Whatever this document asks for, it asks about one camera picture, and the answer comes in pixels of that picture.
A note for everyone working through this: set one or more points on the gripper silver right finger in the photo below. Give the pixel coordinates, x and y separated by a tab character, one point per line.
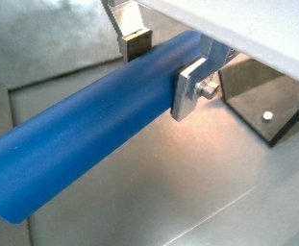
195	79

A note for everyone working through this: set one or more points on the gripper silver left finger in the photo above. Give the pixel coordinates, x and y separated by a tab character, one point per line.
132	34

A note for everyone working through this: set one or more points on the blue round cylinder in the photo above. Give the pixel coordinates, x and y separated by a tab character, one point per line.
50	150

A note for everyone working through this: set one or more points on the black curved cradle stand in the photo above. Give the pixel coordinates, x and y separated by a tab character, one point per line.
263	97

